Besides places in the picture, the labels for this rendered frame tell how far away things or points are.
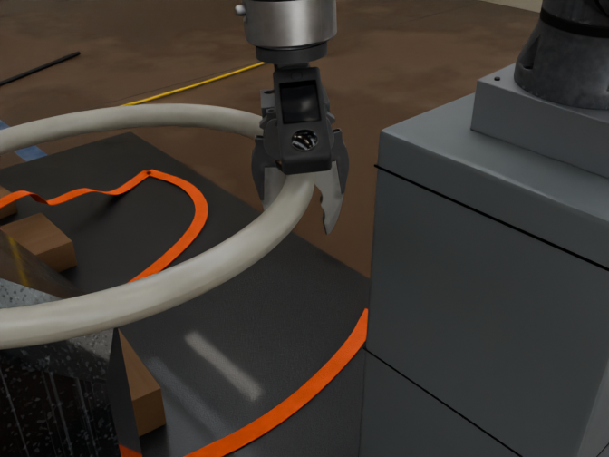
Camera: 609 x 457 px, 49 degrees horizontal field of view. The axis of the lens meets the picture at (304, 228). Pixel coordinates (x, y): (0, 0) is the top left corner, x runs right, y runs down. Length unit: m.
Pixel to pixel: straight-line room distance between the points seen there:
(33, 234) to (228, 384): 0.88
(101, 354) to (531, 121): 0.70
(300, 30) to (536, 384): 0.60
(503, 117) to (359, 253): 1.32
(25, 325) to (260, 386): 1.25
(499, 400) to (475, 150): 0.37
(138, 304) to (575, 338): 0.59
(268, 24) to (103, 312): 0.30
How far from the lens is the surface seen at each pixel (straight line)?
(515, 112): 0.96
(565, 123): 0.93
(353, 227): 2.37
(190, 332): 1.91
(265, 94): 0.73
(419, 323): 1.09
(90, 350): 1.03
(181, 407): 1.71
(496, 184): 0.89
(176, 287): 0.52
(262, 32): 0.64
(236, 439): 1.62
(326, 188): 0.71
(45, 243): 2.22
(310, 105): 0.63
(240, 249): 0.55
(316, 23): 0.64
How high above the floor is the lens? 1.24
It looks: 32 degrees down
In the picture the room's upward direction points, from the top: straight up
